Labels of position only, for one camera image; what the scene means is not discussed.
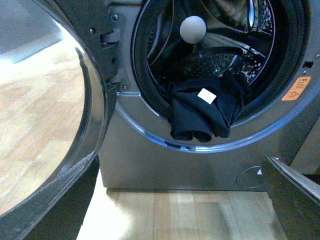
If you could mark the dark navy garment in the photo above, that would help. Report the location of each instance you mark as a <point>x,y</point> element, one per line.
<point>206,107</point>

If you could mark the grey ball in drum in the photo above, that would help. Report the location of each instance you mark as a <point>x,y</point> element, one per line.
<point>193,29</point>

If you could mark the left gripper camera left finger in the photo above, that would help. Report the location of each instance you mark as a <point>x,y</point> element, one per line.
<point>57,210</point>

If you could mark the grey front-load washing machine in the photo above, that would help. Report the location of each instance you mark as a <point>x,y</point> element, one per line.
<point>271,42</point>

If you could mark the orange warning sticker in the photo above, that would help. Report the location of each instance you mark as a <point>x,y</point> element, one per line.
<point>297,88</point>

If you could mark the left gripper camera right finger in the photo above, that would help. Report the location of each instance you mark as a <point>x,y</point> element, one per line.
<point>295,198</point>

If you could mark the round glass washer door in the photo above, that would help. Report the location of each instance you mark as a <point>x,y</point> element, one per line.
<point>55,104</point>

